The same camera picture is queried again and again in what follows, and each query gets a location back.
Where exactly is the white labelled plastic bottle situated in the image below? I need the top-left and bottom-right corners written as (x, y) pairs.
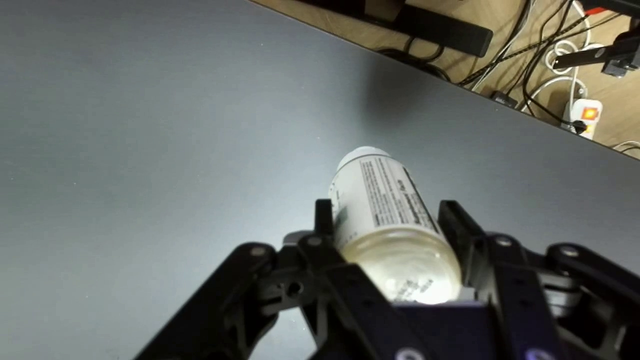
top-left (330, 145), bottom-right (465, 308)

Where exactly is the white power strip orange switch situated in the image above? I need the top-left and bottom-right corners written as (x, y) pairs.
top-left (565, 95), bottom-right (604, 141)

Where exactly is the white cable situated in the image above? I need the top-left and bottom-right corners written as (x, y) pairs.
top-left (544, 0), bottom-right (596, 111)

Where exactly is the black flat stand base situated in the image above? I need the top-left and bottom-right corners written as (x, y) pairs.
top-left (299, 0), bottom-right (496, 59)

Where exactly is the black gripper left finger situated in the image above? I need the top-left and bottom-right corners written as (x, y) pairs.
top-left (133, 197), bottom-right (428, 360)

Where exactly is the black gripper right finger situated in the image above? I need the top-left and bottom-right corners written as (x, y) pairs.
top-left (437, 197), bottom-right (640, 360)

